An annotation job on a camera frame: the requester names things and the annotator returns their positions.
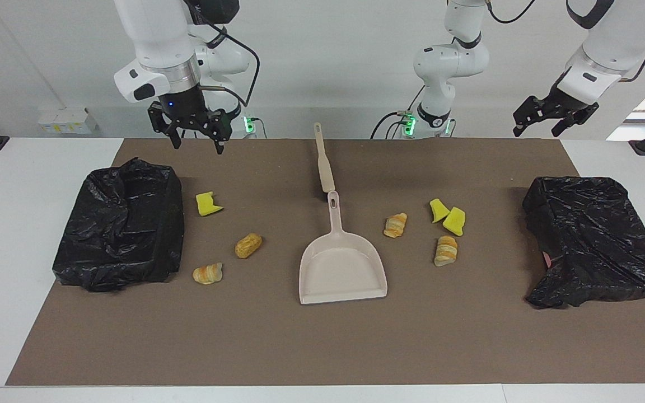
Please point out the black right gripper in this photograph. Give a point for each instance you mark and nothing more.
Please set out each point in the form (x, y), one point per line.
(185, 109)

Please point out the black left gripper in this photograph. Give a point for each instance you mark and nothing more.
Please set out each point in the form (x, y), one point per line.
(571, 101)

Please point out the notched yellow sponge piece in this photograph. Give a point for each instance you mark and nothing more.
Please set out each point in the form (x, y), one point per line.
(206, 206)

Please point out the brown bread roll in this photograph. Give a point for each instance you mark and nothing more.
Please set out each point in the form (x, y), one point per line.
(248, 245)

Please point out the beige hand brush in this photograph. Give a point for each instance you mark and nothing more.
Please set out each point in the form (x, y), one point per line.
(325, 168)

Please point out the striped croissant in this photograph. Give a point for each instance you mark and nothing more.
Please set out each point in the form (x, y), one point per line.
(445, 251)
(395, 226)
(207, 274)

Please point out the yellow green sponge piece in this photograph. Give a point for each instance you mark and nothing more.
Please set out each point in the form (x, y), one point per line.
(454, 222)
(438, 210)

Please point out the beige plastic dustpan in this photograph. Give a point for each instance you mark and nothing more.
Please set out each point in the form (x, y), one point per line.
(342, 268)

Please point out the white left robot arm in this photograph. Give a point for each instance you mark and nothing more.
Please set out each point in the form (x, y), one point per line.
(451, 56)

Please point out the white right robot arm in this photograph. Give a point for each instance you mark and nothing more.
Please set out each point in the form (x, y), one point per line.
(154, 33)

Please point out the black bag lined bin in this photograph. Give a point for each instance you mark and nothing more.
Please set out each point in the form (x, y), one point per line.
(121, 235)
(591, 235)

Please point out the pink plastic bin rim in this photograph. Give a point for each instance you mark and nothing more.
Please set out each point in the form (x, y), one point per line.
(547, 258)

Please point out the brown table mat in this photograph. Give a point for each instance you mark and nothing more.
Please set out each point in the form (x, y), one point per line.
(322, 347)

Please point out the white wall socket box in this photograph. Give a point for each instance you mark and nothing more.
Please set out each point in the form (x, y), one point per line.
(68, 120)

